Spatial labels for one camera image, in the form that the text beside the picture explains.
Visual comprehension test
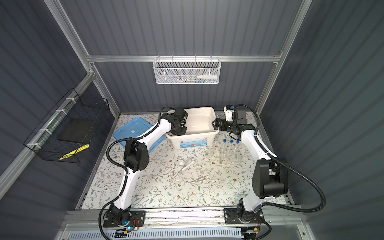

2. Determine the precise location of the blue capped test tube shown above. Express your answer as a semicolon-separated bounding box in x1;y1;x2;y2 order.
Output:
227;140;234;161
234;140;240;160
220;139;227;161

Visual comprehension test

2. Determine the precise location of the white plastic storage bin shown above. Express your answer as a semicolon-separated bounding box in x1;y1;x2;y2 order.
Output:
166;107;219;149

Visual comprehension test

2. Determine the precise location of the white plastic dropper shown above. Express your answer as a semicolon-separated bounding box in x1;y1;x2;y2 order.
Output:
182;160;196;171

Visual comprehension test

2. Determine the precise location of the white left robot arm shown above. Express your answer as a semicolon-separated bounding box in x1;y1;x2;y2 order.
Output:
106;107;188;227

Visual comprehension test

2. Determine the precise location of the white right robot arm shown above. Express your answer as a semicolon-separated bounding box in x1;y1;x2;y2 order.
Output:
212;105;288;223

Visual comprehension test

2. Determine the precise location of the clear test tube rack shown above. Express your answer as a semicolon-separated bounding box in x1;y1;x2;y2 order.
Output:
219;143;241;164

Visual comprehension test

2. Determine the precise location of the blue plastic bin lid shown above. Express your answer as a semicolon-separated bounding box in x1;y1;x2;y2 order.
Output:
113;117;153;140

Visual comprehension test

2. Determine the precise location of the white bottle in basket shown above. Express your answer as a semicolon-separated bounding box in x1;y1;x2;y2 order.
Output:
197;75;219;81

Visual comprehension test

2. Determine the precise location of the black pad in basket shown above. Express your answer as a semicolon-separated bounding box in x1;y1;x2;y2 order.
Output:
57;119;100;144

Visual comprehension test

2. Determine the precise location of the white wire mesh basket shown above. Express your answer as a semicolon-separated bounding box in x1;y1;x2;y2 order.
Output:
153;60;222;85

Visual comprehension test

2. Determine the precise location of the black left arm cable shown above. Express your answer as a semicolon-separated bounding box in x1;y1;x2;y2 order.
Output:
98;106;176;240

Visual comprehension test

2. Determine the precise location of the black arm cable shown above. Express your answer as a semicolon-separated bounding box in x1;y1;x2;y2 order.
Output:
233;104;327;214
98;106;176;240

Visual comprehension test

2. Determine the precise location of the black wire mesh basket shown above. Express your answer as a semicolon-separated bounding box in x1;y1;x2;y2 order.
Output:
24;89;110;164

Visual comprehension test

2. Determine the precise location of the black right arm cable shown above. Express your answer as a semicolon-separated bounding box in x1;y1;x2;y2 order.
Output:
233;104;327;214

